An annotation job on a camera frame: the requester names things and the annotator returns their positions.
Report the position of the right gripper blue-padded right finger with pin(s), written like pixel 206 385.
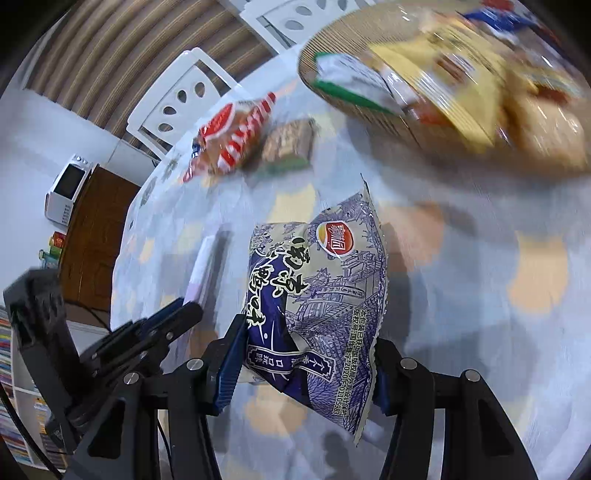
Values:
pixel 480 440

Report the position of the patterned fan-print tablecloth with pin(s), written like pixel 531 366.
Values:
pixel 487 271

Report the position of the lilac flat snack packet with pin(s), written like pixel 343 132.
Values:
pixel 200 276

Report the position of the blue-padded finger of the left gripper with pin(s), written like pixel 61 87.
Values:
pixel 143 326
pixel 152 332

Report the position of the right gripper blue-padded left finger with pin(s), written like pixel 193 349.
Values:
pixel 121 442

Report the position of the green white snack packet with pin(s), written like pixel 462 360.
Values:
pixel 345 77

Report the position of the blue snack bag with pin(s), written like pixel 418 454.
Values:
pixel 505 25

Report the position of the right white plastic chair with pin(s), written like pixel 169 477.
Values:
pixel 283 24

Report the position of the gold ribbed glass bowl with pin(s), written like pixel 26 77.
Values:
pixel 544 122

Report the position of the purple white chips bag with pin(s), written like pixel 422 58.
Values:
pixel 314 307

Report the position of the white microwave oven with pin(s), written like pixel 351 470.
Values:
pixel 66 188

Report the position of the left white plastic chair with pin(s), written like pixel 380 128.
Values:
pixel 181 94

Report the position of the brown wooden cabinet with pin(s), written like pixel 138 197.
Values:
pixel 93 239

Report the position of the red orange bread bag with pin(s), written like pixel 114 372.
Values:
pixel 226 141

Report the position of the yellow nut snack packet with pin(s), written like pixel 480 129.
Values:
pixel 459 70

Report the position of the white plastic chair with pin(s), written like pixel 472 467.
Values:
pixel 283 24
pixel 181 94

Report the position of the brown green biscuit packet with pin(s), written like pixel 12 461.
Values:
pixel 288 146

